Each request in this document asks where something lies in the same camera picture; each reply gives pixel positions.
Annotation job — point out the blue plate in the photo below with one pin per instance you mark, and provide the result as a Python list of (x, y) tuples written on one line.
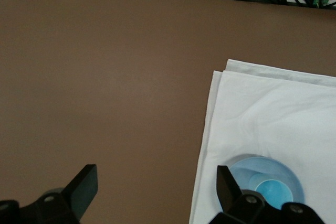
[(286, 170)]

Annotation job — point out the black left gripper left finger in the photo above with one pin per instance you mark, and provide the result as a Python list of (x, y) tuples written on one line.
[(52, 208)]

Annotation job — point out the blue cup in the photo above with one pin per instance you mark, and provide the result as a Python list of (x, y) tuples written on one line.
[(273, 192)]

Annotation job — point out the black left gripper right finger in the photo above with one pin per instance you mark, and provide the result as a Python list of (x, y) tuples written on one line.
[(244, 208)]

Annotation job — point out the white cloth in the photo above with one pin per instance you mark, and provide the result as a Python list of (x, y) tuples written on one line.
[(275, 116)]

